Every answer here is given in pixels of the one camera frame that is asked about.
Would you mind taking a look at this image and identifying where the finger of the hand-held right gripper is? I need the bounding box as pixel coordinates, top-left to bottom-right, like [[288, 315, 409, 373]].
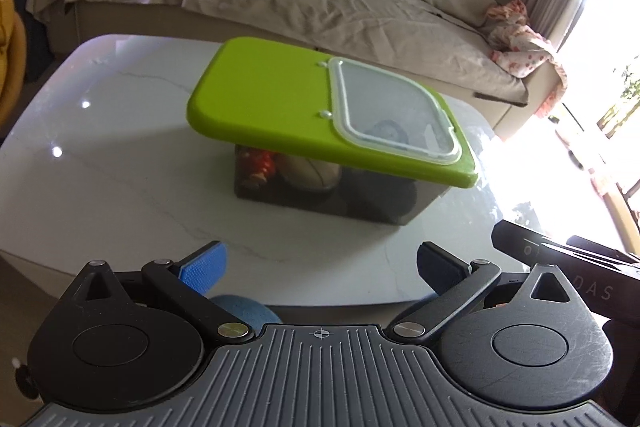
[[491, 219, 576, 266]]

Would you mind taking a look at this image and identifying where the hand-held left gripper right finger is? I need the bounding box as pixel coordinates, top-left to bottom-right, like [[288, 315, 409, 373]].
[[387, 241, 583, 345]]

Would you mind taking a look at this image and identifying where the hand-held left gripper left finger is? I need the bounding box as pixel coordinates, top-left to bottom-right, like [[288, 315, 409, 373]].
[[67, 241, 254, 347]]

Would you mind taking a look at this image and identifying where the dark transparent storage box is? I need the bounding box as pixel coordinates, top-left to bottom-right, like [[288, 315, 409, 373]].
[[233, 144, 447, 228]]

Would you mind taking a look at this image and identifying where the red figure toy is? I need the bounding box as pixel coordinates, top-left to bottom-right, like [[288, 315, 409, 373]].
[[238, 148, 277, 188]]

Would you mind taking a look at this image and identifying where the beige ball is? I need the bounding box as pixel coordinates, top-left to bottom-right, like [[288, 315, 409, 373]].
[[276, 154, 344, 194]]

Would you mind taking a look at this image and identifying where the green lid with clear flap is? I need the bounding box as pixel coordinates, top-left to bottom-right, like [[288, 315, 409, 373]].
[[186, 37, 478, 190]]

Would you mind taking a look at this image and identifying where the white marble desktop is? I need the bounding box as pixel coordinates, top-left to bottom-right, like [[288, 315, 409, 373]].
[[0, 34, 626, 309]]

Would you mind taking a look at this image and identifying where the blue round object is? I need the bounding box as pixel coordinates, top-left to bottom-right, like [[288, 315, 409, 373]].
[[209, 294, 284, 327]]

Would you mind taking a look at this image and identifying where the pink floral cloth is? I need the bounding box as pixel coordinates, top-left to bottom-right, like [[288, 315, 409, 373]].
[[481, 0, 569, 118]]

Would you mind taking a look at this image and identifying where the cream sofa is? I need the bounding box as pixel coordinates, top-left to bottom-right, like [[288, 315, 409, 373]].
[[25, 0, 571, 142]]

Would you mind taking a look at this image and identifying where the yellow cushion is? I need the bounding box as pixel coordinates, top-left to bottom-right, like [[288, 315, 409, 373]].
[[0, 0, 27, 124]]

